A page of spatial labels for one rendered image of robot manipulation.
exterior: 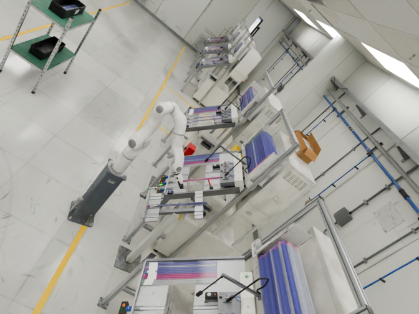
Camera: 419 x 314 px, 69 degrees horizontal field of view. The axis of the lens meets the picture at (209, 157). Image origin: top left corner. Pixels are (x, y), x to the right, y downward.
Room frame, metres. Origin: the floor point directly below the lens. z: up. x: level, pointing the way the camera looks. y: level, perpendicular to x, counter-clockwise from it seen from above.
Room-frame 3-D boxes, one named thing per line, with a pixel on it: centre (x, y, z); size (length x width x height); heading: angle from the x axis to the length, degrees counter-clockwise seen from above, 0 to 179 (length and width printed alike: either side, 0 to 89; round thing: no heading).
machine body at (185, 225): (2.91, -0.43, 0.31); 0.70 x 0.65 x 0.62; 19
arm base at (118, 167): (2.20, 0.52, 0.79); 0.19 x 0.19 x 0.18
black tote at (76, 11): (3.37, 2.44, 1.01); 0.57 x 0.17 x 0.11; 19
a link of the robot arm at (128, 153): (2.24, 0.51, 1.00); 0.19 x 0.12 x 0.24; 175
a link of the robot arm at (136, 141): (2.17, 0.52, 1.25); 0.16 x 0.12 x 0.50; 175
